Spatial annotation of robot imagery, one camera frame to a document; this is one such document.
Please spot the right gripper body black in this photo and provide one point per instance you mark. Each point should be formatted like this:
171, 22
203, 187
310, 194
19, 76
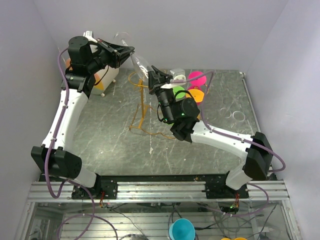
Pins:
157, 89

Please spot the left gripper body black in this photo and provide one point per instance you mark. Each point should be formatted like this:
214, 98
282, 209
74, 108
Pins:
107, 56

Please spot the clear plastic wine glass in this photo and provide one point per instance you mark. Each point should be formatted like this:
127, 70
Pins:
140, 65
238, 116
225, 113

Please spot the green plastic wine glass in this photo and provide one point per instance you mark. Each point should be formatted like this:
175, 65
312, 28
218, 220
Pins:
179, 92

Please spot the pink plastic wine glass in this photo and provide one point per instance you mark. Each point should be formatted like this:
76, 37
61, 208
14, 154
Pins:
198, 79

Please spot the orange plastic wine glass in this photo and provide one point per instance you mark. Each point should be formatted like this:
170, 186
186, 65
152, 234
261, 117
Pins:
194, 97

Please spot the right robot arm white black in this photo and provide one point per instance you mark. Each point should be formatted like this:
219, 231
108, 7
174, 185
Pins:
254, 151

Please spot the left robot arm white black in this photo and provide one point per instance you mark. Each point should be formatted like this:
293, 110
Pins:
55, 157

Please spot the white cylindrical bread box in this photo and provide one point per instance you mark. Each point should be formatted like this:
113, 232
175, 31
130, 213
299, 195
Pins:
102, 77

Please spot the teal plastic cup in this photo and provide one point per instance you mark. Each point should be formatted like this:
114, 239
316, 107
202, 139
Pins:
182, 229

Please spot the orange cup below table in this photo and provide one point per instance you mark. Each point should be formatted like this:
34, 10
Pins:
237, 238

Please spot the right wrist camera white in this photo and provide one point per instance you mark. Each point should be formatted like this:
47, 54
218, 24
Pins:
178, 78

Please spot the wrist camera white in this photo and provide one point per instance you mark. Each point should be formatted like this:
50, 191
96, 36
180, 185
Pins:
90, 36
178, 78

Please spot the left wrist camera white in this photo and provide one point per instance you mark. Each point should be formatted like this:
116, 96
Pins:
90, 36

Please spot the gold wire wine glass rack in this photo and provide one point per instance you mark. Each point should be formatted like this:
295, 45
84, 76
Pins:
145, 108

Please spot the aluminium rail frame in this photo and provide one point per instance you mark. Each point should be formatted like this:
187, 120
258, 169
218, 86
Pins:
156, 192

